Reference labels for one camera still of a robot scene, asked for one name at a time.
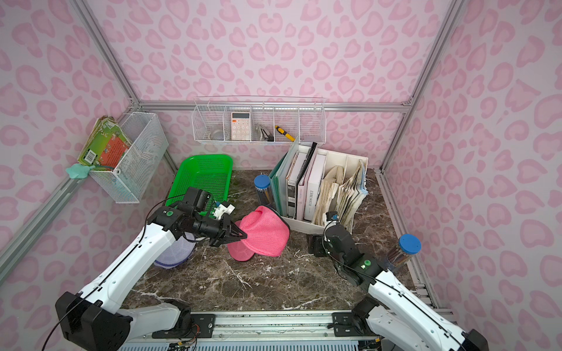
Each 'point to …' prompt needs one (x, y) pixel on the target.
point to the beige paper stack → (337, 196)
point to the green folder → (278, 179)
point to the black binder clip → (270, 138)
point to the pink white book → (309, 188)
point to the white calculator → (240, 126)
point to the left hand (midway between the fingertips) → (245, 232)
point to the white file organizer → (349, 164)
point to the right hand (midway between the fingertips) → (314, 235)
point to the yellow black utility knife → (289, 137)
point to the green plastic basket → (212, 173)
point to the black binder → (303, 168)
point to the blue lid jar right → (407, 246)
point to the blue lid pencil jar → (262, 183)
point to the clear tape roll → (216, 134)
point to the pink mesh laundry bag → (268, 232)
